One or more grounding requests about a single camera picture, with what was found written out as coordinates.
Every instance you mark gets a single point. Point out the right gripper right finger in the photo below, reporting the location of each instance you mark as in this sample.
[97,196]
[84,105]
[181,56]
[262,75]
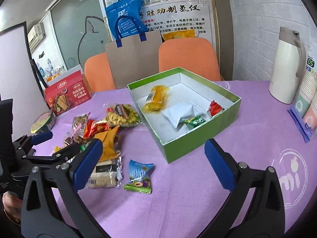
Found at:
[254,206]

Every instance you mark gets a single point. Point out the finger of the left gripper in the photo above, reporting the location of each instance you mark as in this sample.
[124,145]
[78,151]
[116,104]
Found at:
[62,155]
[40,138]

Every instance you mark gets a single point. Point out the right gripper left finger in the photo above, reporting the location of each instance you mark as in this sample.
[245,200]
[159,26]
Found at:
[40,215]

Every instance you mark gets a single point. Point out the mixed nuts packet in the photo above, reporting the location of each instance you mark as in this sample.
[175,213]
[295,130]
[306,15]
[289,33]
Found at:
[76,134]

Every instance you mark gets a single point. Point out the clear rice cracker packet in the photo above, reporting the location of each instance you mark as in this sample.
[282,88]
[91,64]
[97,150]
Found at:
[106,174]

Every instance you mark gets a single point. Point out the blue plum snack packet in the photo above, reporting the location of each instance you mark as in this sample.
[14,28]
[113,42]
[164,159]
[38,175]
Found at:
[139,177]

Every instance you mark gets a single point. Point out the yellow snack packet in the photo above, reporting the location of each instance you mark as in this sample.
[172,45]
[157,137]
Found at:
[156,99]

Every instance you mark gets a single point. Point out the person's left hand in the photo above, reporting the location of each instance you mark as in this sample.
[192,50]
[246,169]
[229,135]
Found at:
[12,205]

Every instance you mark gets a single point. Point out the instant noodle bowl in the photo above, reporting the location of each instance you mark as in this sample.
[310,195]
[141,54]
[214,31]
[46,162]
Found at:
[44,123]

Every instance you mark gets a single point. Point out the red orange snack packet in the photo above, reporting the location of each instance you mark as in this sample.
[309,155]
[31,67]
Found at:
[93,127]

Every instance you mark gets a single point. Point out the red cracker box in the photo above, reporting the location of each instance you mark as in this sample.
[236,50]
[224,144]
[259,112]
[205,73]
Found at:
[67,93]

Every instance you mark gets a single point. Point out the yellow chips bag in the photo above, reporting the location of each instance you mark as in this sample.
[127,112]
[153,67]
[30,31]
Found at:
[122,115]

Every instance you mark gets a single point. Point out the left orange chair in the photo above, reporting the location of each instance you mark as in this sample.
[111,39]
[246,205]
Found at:
[98,73]

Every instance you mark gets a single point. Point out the orange chair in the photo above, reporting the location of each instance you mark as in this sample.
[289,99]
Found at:
[193,54]
[98,73]

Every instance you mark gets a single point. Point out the purple tablecloth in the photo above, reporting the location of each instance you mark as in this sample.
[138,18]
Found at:
[186,194]

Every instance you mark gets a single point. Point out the paper cup stack package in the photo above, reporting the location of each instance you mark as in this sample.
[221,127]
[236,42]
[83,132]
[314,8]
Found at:
[303,109]

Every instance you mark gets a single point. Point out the white snack packet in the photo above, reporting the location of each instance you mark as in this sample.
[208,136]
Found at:
[182,111]

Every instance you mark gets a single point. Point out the brown paper bag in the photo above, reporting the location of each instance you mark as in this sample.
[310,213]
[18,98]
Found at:
[134,58]

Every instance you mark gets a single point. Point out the red candy packet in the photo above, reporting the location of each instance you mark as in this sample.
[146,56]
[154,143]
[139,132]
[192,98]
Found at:
[214,108]

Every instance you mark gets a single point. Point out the green candy packet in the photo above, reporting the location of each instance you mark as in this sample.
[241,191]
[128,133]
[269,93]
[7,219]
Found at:
[194,122]

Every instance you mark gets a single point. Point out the green cardboard box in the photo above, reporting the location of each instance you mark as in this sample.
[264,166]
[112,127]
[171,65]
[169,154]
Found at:
[184,86]

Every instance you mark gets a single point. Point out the blue tote bag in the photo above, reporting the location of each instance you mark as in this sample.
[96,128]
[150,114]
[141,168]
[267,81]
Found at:
[123,18]

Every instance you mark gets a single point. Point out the white thermos jug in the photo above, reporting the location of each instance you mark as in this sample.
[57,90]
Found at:
[288,66]

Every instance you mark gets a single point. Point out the right orange chair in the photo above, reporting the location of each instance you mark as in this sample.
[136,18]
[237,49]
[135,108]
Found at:
[193,54]

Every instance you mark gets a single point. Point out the chinese text poster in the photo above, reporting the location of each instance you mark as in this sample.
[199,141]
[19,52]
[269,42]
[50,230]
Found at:
[181,15]

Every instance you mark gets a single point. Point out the wall air conditioner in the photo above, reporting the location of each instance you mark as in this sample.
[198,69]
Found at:
[35,36]

